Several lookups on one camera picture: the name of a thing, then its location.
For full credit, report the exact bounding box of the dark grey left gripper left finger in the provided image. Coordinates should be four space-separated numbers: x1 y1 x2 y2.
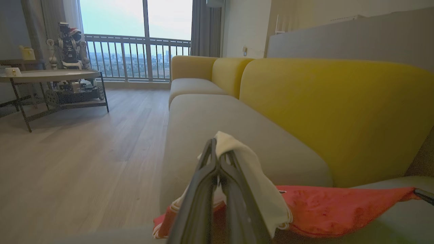
166 138 219 244

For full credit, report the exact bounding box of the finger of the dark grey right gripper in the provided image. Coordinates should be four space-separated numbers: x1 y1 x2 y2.
414 189 434 205

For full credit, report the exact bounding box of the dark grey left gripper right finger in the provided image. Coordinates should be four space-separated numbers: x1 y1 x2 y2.
219 151 272 244

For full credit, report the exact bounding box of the red jersey with white sleeves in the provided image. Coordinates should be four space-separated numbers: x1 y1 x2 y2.
153 131 421 239

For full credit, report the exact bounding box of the grey balcony railing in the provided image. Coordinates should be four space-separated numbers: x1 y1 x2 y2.
84 34 191 82

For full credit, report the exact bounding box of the dark grey curtain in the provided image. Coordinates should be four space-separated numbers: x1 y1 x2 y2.
191 0 222 58

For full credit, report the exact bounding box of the round grey coffee table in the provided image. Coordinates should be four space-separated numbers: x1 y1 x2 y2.
0 69 110 133

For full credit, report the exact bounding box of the white black wheeled toy robot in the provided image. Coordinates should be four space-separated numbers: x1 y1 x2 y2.
46 22 105 105

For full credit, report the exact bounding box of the yellow pitcher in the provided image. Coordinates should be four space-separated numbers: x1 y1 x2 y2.
19 45 36 61

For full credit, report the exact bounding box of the light sheer curtain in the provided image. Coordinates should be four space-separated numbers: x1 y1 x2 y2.
20 0 85 68

